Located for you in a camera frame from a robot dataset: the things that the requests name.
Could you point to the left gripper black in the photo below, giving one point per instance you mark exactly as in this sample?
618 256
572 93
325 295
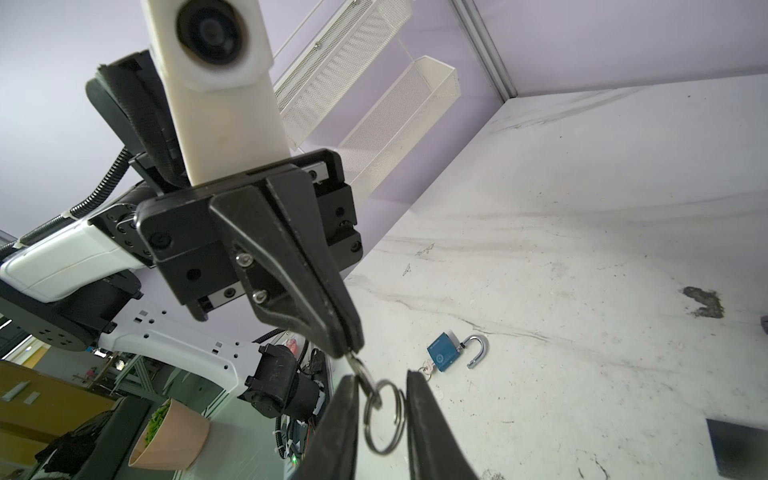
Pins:
284 231

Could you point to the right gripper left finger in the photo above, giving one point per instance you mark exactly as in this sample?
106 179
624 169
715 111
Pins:
332 454

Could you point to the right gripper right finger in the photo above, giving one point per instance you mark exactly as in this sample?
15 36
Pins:
433 452

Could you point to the silver key with ring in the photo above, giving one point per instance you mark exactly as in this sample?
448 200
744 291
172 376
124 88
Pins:
372 390

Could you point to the blue padlock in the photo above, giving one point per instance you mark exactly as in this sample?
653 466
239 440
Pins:
446 349

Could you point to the small black padlock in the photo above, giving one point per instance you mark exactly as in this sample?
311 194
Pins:
740 451

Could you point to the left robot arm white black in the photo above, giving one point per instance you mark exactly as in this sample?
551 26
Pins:
145 259

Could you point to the white mesh two-tier shelf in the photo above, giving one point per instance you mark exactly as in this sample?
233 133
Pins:
357 90

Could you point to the pink bowl with greens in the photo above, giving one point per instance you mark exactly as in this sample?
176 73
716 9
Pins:
172 439

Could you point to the small dark debris piece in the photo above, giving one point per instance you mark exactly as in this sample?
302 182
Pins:
710 303

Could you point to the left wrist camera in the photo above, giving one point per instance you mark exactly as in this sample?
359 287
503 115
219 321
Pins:
213 58

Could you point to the aluminium frame rail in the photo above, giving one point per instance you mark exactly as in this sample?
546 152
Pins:
480 39

